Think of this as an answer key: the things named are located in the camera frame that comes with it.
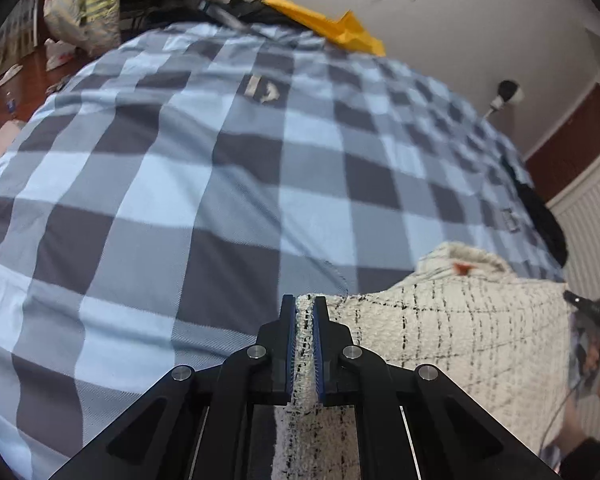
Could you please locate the blue checkered bed blanket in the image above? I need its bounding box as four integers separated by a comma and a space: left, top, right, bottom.
0, 22, 568, 480

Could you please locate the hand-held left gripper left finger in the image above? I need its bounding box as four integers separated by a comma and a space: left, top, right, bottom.
47, 296, 297, 480

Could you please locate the grey cable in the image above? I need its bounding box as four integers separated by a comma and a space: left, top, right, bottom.
537, 380, 596, 456

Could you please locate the dark clothing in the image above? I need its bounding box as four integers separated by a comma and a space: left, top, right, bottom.
500, 155, 568, 268

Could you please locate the person's right forearm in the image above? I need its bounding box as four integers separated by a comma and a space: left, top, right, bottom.
540, 395, 600, 480

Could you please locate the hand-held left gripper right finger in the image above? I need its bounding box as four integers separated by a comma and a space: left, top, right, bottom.
313, 296, 563, 480

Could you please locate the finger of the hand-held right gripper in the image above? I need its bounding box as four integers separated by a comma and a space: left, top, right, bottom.
562, 290, 592, 316

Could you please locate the patterned curtain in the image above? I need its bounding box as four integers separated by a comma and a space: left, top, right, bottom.
0, 0, 43, 71

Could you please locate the cream tweed checked garment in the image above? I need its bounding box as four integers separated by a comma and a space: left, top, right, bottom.
272, 241, 600, 480

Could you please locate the black bag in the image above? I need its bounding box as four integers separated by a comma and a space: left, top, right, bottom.
200, 0, 303, 30

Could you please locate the yellow striped bedding bundle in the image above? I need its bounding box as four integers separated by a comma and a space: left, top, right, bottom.
44, 0, 122, 57

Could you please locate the white wall socket plug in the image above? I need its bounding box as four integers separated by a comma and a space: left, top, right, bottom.
482, 79, 525, 118

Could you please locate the white ribbed radiator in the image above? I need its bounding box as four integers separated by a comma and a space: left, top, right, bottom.
547, 152, 600, 306

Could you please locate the yellow cloth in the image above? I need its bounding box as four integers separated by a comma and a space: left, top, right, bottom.
262, 0, 387, 57

